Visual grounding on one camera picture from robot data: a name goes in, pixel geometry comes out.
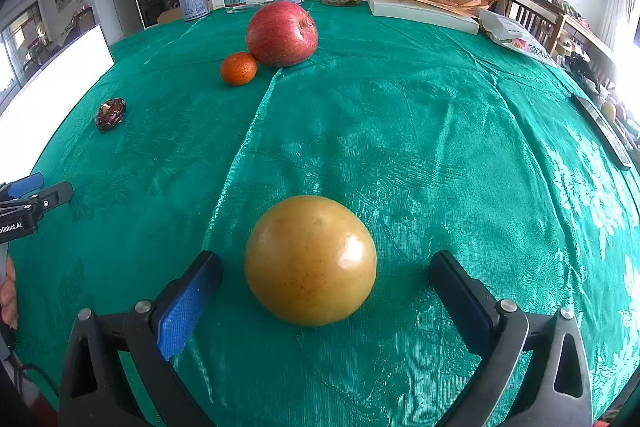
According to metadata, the yellow green pear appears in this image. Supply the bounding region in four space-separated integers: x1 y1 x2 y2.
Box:
244 195 376 326

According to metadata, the small orange mandarin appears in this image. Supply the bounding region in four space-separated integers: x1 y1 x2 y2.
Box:
220 52 257 87

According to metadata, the large red apple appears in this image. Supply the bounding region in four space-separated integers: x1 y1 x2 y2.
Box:
245 1 318 68

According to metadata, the person's left hand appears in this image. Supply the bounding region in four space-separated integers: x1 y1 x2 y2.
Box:
0 257 18 329

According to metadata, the white cardboard box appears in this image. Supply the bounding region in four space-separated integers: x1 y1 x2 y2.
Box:
0 26 114 182

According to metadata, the green satin tablecloth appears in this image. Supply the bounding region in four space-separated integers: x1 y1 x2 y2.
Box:
9 2 639 426

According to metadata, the white plastic bag package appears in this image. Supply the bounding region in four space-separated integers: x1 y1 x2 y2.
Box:
478 10 558 67

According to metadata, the wooden chair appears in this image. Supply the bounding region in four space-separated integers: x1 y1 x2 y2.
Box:
504 0 566 55

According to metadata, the flat white box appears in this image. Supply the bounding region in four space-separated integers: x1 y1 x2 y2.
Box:
367 0 480 35

